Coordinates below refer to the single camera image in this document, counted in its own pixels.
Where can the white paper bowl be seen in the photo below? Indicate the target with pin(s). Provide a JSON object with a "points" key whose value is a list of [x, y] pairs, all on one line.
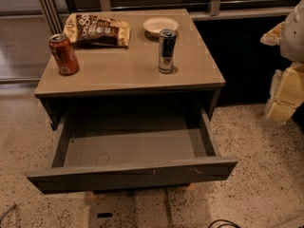
{"points": [[156, 24]]}

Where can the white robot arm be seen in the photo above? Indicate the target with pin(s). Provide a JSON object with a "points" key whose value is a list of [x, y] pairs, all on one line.
{"points": [[287, 86]]}

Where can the grey drawer cabinet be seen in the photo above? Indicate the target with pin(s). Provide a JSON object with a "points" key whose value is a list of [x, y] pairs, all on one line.
{"points": [[111, 70]]}

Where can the brown chip bag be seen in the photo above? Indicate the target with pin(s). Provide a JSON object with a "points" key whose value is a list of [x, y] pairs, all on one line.
{"points": [[97, 29]]}

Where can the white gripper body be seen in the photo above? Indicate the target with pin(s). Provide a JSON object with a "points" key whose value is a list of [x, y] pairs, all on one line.
{"points": [[294, 40]]}

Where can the silver blue redbull can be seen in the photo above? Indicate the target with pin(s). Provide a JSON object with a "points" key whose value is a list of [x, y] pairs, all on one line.
{"points": [[167, 41]]}

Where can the open grey top drawer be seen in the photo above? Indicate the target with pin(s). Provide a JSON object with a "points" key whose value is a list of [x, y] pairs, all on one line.
{"points": [[111, 152]]}

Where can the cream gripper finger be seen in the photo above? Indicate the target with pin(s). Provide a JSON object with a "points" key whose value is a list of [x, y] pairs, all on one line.
{"points": [[272, 37], [286, 93]]}

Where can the red soda can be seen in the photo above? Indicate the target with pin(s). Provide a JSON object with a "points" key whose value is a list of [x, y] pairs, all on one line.
{"points": [[63, 53]]}

